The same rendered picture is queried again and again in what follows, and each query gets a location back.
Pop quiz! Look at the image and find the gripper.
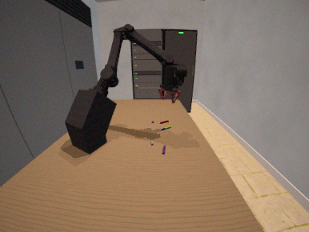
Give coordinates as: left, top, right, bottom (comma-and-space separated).
158, 76, 181, 103

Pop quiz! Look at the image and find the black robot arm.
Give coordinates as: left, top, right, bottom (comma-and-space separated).
89, 24, 187, 97

